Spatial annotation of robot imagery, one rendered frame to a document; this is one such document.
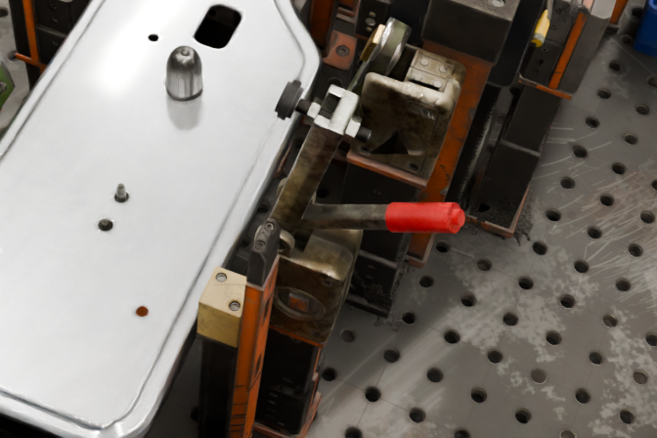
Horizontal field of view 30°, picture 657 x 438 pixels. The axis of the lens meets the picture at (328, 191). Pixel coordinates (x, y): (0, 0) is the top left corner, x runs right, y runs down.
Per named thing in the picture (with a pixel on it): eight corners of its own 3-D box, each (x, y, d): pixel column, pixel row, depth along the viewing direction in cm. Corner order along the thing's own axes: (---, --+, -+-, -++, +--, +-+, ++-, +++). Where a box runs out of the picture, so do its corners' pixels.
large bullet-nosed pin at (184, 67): (174, 78, 110) (175, 30, 105) (206, 90, 110) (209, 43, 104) (159, 104, 108) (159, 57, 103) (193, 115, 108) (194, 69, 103)
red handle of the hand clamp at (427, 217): (281, 186, 95) (463, 185, 87) (292, 203, 97) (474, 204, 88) (260, 228, 93) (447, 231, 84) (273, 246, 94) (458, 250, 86)
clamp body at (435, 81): (327, 231, 137) (374, 9, 106) (423, 267, 136) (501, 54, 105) (297, 298, 132) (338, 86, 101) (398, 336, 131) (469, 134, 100)
